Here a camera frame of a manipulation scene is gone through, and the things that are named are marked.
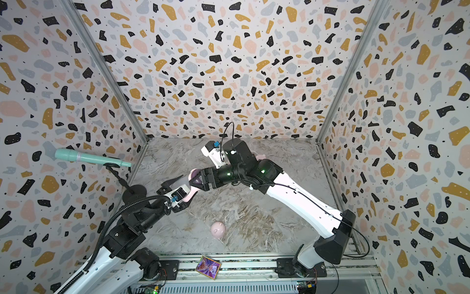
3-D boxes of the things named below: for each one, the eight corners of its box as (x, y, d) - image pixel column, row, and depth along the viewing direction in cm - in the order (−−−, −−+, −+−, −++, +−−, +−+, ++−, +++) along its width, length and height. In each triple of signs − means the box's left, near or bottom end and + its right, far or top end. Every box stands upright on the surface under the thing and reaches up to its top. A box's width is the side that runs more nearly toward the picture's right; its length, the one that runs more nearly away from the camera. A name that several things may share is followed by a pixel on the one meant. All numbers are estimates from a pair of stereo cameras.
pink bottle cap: (211, 239, 84) (210, 235, 80) (213, 225, 88) (211, 221, 84) (224, 239, 84) (223, 235, 80) (225, 225, 88) (224, 221, 84)
